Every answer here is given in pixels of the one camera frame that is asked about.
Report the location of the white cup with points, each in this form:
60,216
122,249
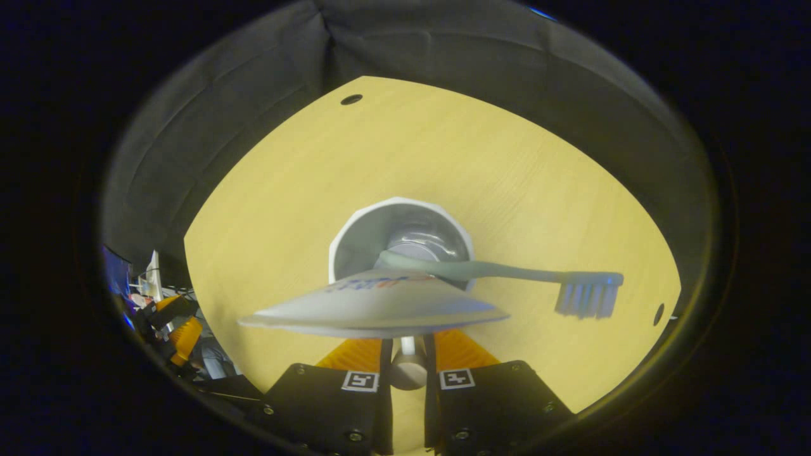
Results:
361,240

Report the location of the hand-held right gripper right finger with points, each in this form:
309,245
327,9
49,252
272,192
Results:
431,411

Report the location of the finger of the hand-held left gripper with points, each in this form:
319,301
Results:
166,311
187,339

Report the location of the white toothpaste tube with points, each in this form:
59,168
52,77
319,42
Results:
380,307

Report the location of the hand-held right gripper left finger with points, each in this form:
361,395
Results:
386,405

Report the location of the black backdrop cloth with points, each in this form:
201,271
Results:
443,44

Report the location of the pale green toothbrush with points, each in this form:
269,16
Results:
507,273

